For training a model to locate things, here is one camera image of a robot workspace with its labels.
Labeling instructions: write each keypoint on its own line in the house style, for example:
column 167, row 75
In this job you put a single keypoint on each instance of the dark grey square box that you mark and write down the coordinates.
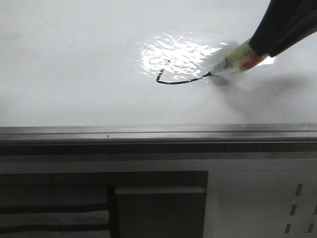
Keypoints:
column 166, row 214

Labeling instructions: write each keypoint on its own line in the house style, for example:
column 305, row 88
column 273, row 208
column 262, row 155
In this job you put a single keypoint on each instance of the tape-wrapped whiteboard marker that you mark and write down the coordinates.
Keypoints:
column 239, row 60

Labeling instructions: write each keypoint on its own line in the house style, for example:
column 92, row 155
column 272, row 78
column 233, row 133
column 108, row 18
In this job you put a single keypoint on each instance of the grey metal whiteboard tray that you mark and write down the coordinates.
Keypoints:
column 131, row 139

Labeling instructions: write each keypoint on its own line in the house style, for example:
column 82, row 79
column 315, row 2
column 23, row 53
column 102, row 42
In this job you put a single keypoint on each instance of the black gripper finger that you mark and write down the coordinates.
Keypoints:
column 284, row 23

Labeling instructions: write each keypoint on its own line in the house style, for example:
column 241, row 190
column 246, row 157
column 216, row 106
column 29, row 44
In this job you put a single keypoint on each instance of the white perforated metal panel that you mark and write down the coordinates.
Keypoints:
column 262, row 199

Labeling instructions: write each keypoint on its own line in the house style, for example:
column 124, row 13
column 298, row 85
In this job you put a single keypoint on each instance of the white glossy whiteboard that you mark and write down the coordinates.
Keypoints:
column 95, row 62

